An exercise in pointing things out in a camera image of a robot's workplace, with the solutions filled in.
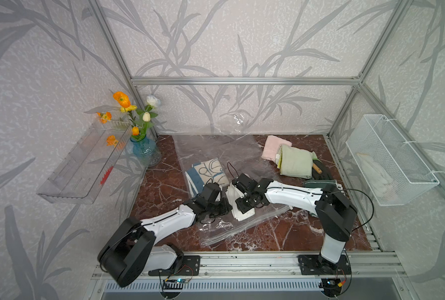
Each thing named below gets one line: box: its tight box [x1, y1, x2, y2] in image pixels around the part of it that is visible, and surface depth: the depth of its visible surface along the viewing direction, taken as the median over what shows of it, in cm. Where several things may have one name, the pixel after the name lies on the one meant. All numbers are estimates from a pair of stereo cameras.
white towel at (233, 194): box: [225, 182, 256, 222], surface depth 87 cm
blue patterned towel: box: [185, 157, 230, 197], surface depth 101 cm
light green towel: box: [275, 143, 314, 179], surface depth 105 cm
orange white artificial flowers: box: [96, 91, 161, 142], surface depth 92 cm
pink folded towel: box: [261, 135, 293, 162], surface depth 113 cm
